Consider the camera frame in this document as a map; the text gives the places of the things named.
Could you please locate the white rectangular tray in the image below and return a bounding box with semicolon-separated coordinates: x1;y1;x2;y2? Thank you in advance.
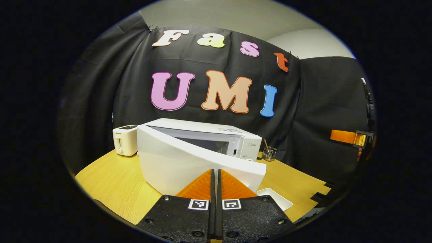
256;188;293;212

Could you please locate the small glass jar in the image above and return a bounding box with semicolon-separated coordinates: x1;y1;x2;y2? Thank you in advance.
262;146;277;162

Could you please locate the white toaster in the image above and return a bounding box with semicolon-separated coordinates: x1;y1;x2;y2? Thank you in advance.
112;125;138;157

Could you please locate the black backdrop cloth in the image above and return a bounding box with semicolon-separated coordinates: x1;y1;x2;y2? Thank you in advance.
57;12;377;203

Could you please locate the white microwave oven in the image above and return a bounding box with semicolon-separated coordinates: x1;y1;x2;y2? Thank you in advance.
137;117;267;196

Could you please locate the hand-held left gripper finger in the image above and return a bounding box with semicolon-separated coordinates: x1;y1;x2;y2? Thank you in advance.
218;169;296;243
137;169;216;243

